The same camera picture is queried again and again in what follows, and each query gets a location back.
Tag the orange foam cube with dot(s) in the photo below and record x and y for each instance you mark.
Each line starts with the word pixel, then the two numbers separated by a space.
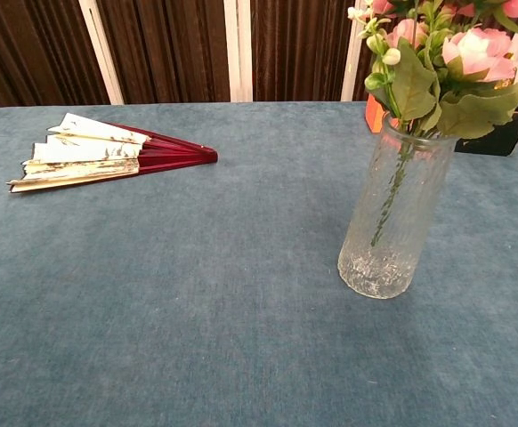
pixel 373 113

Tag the dark brown curtain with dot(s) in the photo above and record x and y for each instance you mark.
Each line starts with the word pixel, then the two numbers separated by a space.
pixel 32 53

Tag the clear glass cup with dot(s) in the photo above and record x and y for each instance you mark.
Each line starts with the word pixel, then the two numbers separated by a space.
pixel 388 249

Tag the black square box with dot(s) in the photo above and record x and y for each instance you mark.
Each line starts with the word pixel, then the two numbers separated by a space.
pixel 504 138

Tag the blue table cloth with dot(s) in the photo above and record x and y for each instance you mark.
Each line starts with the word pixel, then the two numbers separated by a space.
pixel 196 289

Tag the red and white folding fan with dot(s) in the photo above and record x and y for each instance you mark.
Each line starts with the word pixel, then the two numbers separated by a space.
pixel 85 155

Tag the pink artificial flower bouquet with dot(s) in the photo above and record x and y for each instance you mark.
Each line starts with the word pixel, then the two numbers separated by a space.
pixel 412 84

